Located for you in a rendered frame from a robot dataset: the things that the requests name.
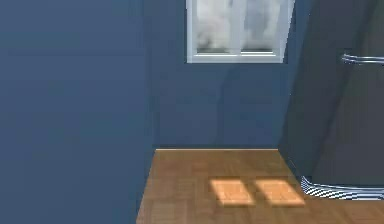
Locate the white framed window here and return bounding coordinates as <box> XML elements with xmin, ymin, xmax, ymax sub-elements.
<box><xmin>185</xmin><ymin>0</ymin><xmax>296</xmax><ymax>65</ymax></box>

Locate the dark grey fridge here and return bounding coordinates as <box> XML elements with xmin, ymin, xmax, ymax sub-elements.
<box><xmin>278</xmin><ymin>0</ymin><xmax>384</xmax><ymax>202</ymax></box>

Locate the silver fridge handle bar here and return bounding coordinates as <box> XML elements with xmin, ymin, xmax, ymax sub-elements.
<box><xmin>340</xmin><ymin>53</ymin><xmax>384</xmax><ymax>67</ymax></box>

